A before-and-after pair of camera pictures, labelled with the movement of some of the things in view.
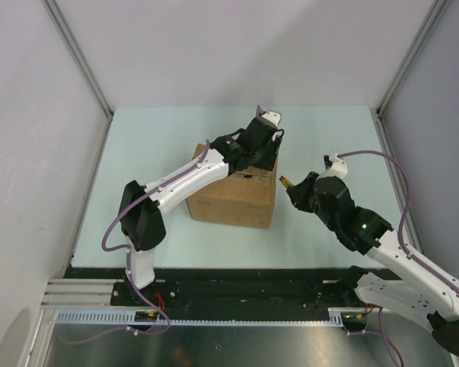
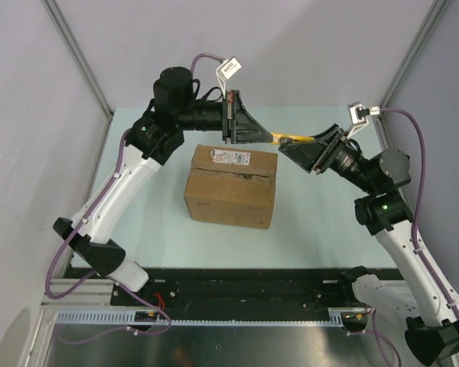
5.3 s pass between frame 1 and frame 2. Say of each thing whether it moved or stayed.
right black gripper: moved
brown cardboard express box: stayed
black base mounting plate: stayed
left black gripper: moved
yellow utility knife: moved
